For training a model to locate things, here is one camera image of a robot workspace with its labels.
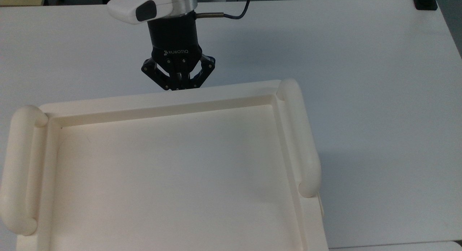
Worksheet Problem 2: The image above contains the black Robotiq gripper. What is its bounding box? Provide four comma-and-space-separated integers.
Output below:
140, 12, 216, 91

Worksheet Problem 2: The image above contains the black table clamp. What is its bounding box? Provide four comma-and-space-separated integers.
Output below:
411, 0, 440, 11

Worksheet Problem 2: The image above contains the black cable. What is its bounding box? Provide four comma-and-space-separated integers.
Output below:
195, 0, 253, 20

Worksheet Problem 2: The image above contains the cream tray with handles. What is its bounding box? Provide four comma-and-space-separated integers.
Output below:
16, 80, 330, 251

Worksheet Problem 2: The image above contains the cream rounded cabinet rail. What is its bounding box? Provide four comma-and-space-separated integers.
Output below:
0, 105, 49, 236

